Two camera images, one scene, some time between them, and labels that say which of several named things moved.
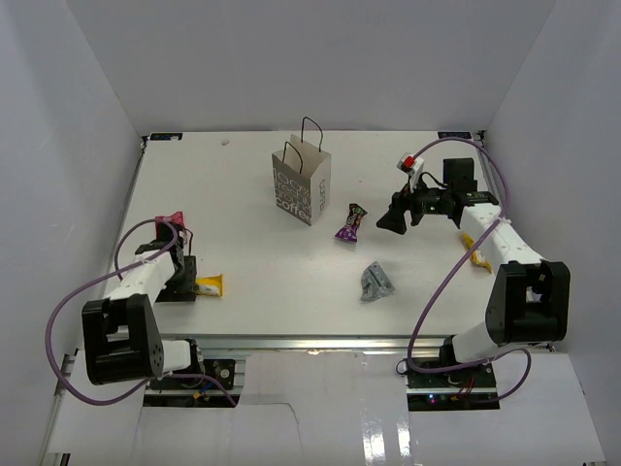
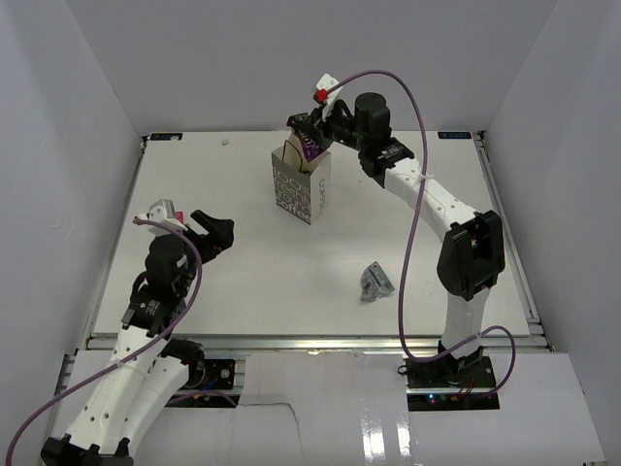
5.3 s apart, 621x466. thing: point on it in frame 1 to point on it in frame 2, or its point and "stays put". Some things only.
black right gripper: x=407 y=200 to x=318 y=125
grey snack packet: x=375 y=282 stays put
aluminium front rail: x=297 y=344 stays put
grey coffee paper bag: x=302 y=176 stays put
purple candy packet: x=349 y=230 to x=311 y=148
